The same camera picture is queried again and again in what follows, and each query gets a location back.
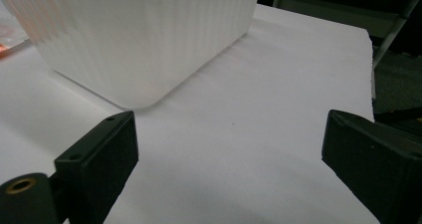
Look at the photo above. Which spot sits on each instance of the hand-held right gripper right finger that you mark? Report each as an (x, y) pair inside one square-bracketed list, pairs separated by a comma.
[(375, 157)]

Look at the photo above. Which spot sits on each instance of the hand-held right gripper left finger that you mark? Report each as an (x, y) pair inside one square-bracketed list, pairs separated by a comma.
[(99, 157)]

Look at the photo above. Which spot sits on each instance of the white ribbed plastic basket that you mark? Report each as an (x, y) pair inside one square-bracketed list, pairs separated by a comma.
[(132, 41)]

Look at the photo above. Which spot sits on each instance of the orange and clear plastic packet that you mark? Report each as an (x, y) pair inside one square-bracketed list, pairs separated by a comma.
[(10, 35)]

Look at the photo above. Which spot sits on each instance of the grey metal stand frame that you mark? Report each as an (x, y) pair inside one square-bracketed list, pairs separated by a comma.
[(391, 28)]

